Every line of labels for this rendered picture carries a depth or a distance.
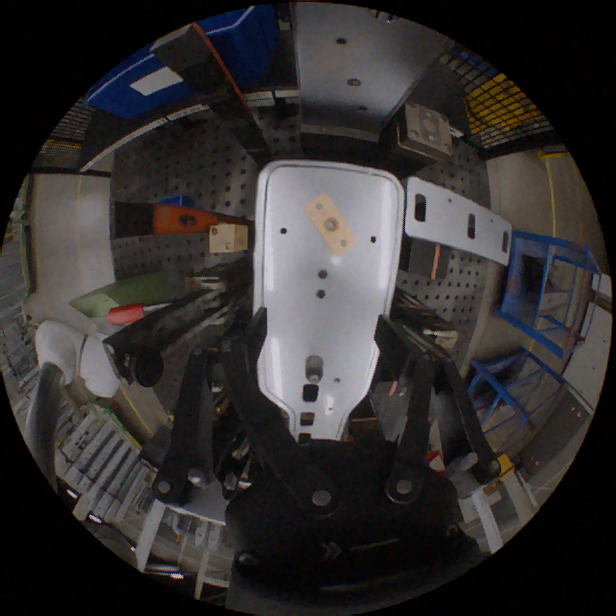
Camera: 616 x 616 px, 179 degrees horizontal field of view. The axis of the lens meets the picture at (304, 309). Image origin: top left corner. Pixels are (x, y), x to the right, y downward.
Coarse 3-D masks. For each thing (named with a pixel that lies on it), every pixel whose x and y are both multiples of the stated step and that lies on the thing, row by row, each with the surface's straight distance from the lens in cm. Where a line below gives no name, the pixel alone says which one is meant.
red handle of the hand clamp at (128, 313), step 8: (216, 296) 26; (136, 304) 27; (144, 304) 27; (152, 304) 26; (160, 304) 26; (168, 304) 26; (208, 304) 26; (216, 304) 26; (112, 312) 28; (120, 312) 27; (128, 312) 27; (136, 312) 27; (144, 312) 27; (112, 320) 28; (120, 320) 28; (128, 320) 27; (136, 320) 27
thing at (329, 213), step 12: (312, 204) 28; (324, 204) 28; (312, 216) 28; (324, 216) 28; (336, 216) 28; (324, 228) 27; (336, 228) 28; (348, 228) 28; (336, 240) 28; (348, 240) 28; (336, 252) 28
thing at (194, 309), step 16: (224, 288) 26; (176, 304) 21; (192, 304) 21; (224, 304) 28; (144, 320) 19; (160, 320) 18; (176, 320) 21; (192, 320) 23; (208, 320) 24; (112, 336) 18; (128, 336) 17; (144, 336) 18; (160, 336) 20; (176, 336) 21; (112, 352) 17; (128, 352) 17; (144, 352) 15; (160, 352) 19; (112, 368) 19; (128, 368) 18; (144, 368) 15; (160, 368) 16; (128, 384) 18; (144, 384) 15
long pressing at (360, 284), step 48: (288, 192) 30; (336, 192) 30; (384, 192) 32; (288, 240) 29; (384, 240) 31; (288, 288) 30; (336, 288) 30; (384, 288) 32; (288, 336) 33; (336, 336) 33; (288, 384) 39; (336, 384) 39; (336, 432) 52
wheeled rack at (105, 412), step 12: (96, 408) 453; (108, 408) 416; (72, 420) 480; (96, 420) 412; (108, 420) 461; (60, 432) 489; (120, 432) 458; (132, 444) 474; (60, 456) 502; (108, 492) 495
